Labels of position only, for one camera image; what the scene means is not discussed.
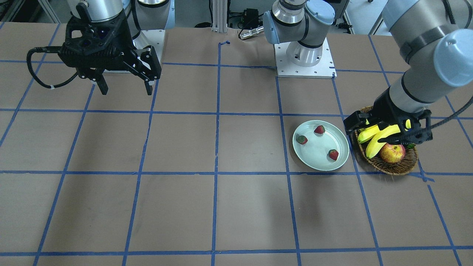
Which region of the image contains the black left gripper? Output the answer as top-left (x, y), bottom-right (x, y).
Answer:
top-left (343, 89), bottom-right (433, 145)

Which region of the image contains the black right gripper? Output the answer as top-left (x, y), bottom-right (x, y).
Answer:
top-left (58, 4), bottom-right (162, 96)

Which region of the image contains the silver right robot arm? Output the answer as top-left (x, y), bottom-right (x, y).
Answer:
top-left (58, 0), bottom-right (176, 95)

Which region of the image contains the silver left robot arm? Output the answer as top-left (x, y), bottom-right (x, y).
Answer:
top-left (262, 0), bottom-right (472, 144)

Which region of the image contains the light green round plate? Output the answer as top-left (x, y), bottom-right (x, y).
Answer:
top-left (291, 120), bottom-right (350, 171)

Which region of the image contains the brown wicker basket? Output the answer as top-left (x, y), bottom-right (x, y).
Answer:
top-left (355, 118), bottom-right (418, 175)

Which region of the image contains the red yellow apple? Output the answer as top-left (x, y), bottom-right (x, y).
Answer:
top-left (378, 143), bottom-right (406, 163)

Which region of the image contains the yellow banana bunch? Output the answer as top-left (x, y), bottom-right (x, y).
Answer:
top-left (358, 125), bottom-right (401, 159)

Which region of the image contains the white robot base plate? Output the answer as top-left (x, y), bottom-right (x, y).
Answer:
top-left (273, 38), bottom-right (337, 79)
top-left (132, 29), bottom-right (166, 62)

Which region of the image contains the aluminium frame post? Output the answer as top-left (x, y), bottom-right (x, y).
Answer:
top-left (210, 0), bottom-right (229, 35)

